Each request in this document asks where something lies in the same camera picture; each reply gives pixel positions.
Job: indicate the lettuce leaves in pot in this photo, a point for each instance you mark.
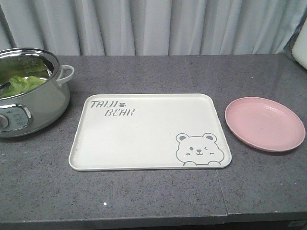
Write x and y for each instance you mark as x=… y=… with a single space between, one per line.
x=21 y=82

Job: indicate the cream bear serving tray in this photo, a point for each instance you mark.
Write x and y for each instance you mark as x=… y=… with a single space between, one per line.
x=149 y=131

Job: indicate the white rice cooker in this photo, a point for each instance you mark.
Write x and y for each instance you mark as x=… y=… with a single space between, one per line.
x=299 y=51

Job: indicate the green electric cooking pot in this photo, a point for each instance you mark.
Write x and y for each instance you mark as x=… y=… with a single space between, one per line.
x=32 y=110

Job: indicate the white pleated curtain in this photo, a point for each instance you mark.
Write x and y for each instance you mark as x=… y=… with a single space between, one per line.
x=150 y=27

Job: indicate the pink round plate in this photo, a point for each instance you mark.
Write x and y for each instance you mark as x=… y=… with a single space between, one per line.
x=264 y=124

